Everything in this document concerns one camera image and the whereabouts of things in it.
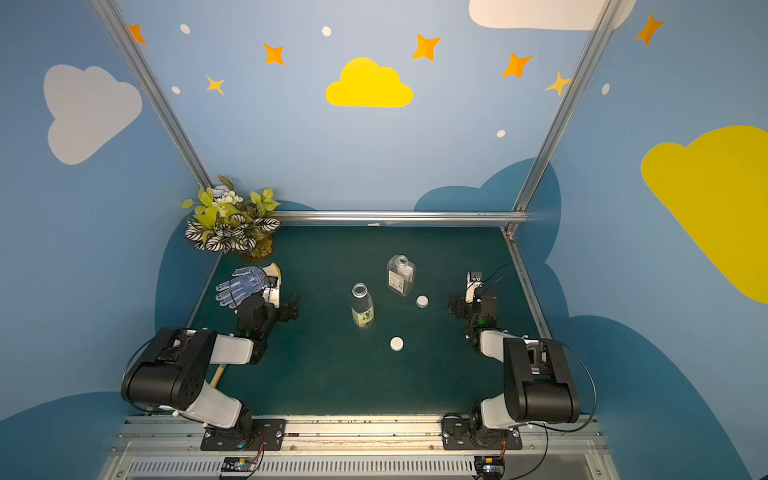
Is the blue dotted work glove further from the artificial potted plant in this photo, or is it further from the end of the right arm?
the end of the right arm

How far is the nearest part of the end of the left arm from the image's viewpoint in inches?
29.6

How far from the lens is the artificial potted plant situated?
897 millimetres

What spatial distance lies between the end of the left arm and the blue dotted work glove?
18cm

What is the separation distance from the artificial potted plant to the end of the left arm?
9.0 inches

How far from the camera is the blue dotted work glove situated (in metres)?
1.01

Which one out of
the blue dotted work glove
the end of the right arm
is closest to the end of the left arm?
the blue dotted work glove

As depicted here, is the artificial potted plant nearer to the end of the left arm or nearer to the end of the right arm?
the end of the left arm

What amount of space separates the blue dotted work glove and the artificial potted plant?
15 cm
